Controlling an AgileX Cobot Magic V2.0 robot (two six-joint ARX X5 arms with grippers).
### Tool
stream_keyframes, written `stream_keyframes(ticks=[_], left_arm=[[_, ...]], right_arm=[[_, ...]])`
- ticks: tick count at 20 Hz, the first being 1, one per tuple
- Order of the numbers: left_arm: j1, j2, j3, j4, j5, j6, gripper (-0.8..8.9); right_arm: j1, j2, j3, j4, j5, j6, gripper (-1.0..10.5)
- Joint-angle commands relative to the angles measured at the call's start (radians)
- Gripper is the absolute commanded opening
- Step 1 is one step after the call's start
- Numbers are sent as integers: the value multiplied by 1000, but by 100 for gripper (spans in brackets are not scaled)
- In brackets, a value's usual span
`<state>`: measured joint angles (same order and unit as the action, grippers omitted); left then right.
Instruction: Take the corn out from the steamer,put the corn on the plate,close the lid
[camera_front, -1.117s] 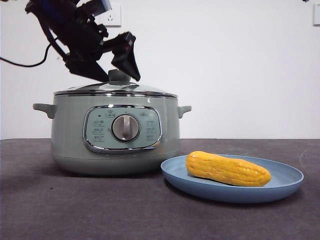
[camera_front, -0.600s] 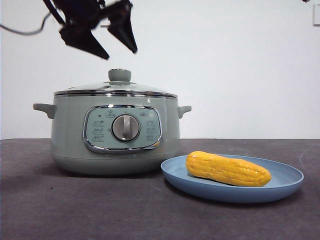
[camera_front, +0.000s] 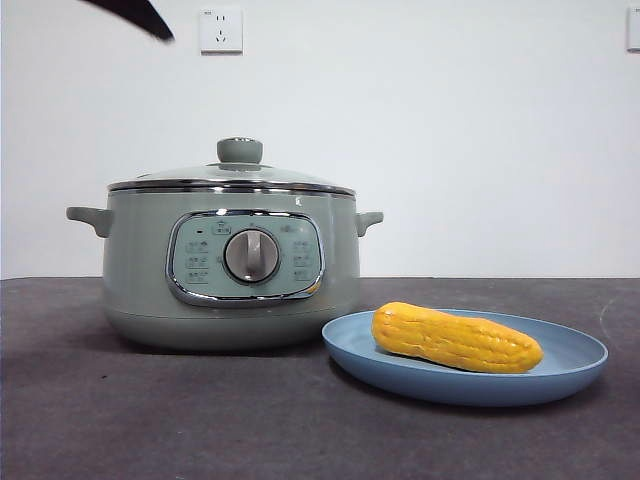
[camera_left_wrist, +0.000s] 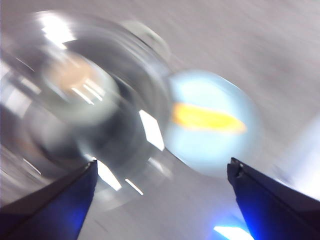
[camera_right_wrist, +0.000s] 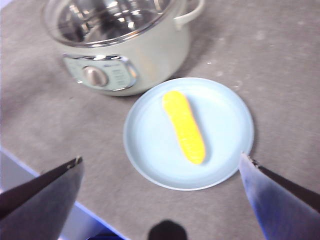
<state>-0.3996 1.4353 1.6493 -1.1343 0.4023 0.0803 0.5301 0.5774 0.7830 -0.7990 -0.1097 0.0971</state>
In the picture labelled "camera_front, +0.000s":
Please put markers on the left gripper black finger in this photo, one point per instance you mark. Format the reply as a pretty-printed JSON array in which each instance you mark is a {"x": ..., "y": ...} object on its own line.
[{"x": 142, "y": 17}]

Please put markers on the glass lid with green knob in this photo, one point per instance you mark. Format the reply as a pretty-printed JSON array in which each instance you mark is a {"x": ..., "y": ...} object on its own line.
[{"x": 240, "y": 150}]

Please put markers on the yellow corn cob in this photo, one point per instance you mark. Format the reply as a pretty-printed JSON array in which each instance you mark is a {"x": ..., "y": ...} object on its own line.
[{"x": 452, "y": 340}]

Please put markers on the pale green electric steamer pot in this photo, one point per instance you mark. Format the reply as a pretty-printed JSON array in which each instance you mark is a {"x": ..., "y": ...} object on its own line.
[{"x": 140, "y": 260}]

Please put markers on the blue round plate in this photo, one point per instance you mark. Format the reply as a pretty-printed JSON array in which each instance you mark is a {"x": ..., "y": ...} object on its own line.
[{"x": 570, "y": 365}]

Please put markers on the white wall power socket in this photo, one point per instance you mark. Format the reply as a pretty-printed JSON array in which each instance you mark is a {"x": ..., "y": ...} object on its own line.
[{"x": 221, "y": 31}]

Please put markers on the white wall switch plate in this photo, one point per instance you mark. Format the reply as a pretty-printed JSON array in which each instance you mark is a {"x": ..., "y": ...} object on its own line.
[{"x": 634, "y": 30}]

